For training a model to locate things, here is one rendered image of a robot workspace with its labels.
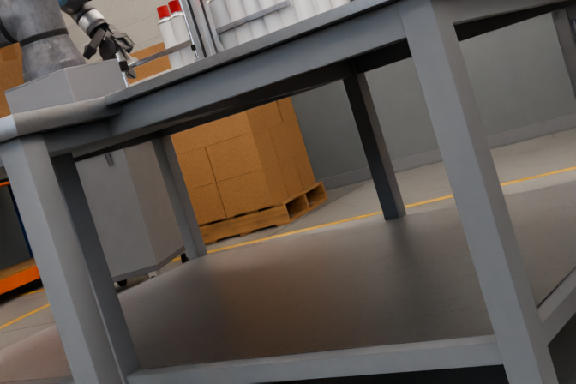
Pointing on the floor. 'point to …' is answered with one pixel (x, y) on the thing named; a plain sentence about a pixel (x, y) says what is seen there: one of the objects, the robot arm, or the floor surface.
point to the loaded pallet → (243, 165)
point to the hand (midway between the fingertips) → (130, 75)
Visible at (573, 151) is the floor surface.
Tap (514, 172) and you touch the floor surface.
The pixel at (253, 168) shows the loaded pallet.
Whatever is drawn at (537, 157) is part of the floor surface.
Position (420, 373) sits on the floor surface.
